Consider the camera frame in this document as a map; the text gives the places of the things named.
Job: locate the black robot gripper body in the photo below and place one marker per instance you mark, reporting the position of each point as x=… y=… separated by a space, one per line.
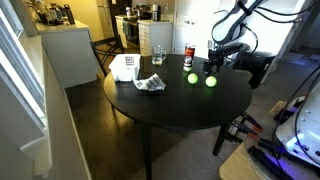
x=221 y=53

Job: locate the green tennis ball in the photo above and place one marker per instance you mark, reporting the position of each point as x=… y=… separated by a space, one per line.
x=192 y=78
x=211 y=81

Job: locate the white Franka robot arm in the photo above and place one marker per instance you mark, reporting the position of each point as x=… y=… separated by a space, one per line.
x=228 y=28

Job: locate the red tennis ball container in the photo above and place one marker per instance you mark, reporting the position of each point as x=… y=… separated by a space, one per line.
x=189 y=56

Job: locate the black trash bin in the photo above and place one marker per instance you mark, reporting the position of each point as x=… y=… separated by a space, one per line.
x=256 y=66

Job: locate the white door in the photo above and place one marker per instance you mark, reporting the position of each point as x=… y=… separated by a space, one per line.
x=191 y=23

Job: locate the round black table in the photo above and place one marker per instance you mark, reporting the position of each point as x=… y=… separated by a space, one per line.
x=180 y=103

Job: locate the clear glass mug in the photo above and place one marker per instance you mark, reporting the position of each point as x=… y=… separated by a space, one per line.
x=157 y=55

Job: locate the white checked dish cloth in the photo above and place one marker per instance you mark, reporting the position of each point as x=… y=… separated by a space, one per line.
x=150 y=83

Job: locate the white drawer cabinet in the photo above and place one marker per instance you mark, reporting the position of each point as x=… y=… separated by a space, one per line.
x=155 y=36

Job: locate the black orange spring clamp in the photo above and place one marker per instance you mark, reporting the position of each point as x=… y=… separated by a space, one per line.
x=242 y=129
x=250 y=120

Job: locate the silver coffee maker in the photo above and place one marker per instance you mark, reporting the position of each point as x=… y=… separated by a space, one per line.
x=155 y=12

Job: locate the white plastic basket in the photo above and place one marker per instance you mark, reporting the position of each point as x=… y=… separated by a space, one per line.
x=125 y=68

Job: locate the black kitchen stove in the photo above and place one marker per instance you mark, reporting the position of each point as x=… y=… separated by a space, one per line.
x=131 y=31

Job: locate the wooden base board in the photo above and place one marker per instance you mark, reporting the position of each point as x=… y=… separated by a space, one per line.
x=238 y=166

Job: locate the white kitchen island counter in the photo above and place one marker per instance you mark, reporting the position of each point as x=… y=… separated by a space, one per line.
x=68 y=53

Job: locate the black countertop appliances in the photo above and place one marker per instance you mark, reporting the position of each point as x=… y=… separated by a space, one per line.
x=55 y=15

